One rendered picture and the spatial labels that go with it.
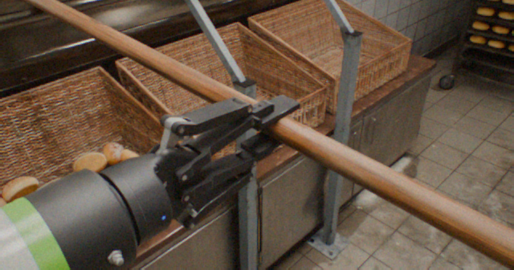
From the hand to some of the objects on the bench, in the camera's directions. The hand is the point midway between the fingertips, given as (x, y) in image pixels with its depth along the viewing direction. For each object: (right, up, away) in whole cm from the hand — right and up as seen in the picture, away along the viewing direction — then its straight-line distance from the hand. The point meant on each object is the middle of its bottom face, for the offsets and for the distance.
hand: (271, 124), depth 51 cm
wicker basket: (-54, -23, +75) cm, 96 cm away
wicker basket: (-13, 0, +111) cm, 111 cm away
